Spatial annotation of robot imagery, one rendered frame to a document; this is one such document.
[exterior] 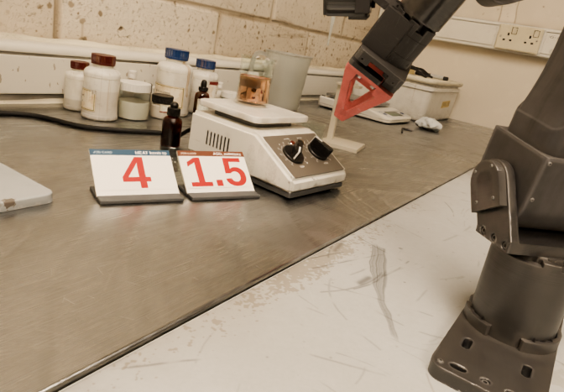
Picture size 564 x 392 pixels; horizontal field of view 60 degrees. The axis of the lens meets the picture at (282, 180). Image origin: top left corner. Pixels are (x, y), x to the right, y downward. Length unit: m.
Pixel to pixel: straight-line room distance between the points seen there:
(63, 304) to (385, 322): 0.23
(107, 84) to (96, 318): 0.58
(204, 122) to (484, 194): 0.43
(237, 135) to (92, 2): 0.51
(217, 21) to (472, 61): 1.09
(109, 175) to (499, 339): 0.40
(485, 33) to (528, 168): 1.64
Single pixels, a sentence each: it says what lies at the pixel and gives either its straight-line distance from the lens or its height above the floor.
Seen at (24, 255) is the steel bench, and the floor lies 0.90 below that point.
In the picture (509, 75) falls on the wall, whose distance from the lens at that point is 2.02.
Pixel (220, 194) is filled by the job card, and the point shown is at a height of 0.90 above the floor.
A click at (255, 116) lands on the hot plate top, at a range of 0.64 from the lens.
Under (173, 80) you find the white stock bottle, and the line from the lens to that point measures 0.99.
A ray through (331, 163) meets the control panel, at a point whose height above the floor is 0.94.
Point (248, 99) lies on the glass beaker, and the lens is 0.71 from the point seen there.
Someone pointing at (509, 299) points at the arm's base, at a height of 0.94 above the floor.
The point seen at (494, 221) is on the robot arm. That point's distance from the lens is 0.38.
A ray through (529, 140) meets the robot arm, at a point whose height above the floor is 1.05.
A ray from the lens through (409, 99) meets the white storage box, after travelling 1.69.
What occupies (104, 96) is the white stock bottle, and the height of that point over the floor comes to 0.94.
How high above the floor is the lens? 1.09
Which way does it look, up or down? 16 degrees down
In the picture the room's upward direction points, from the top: 11 degrees clockwise
